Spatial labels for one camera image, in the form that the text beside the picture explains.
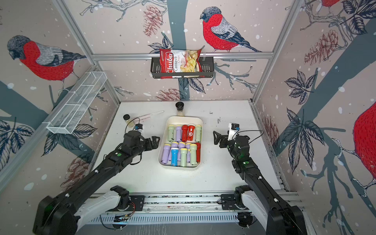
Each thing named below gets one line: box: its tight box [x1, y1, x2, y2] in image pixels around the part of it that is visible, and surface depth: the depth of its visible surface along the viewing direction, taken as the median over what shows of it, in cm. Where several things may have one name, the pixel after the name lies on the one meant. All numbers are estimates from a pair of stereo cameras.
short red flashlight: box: [187, 124, 196, 141], surface depth 102 cm
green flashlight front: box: [189, 143, 198, 165], surface depth 87 cm
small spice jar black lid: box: [122, 113, 135, 128], surface depth 102 cm
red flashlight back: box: [195, 142, 202, 163], surface depth 89 cm
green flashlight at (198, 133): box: [195, 124, 202, 143], surface depth 102 cm
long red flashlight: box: [181, 124, 189, 143], surface depth 101 cm
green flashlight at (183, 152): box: [180, 147, 188, 167], surface depth 87 cm
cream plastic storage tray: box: [157, 116, 204, 170], surface depth 92 cm
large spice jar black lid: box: [175, 101, 186, 117], surface depth 106 cm
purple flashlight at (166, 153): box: [160, 143, 172, 165], surface depth 90 cm
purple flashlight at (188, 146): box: [185, 142, 191, 164], surface depth 89 cm
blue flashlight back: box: [170, 147, 179, 167], surface depth 87 cm
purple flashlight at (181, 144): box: [178, 141, 186, 149], surface depth 94 cm
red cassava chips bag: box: [159, 48, 205, 79], surface depth 89 cm
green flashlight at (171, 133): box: [167, 124, 175, 142], surface depth 100 cm
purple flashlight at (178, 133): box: [175, 124, 183, 143], surface depth 101 cm
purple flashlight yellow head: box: [171, 141, 179, 148], surface depth 94 cm
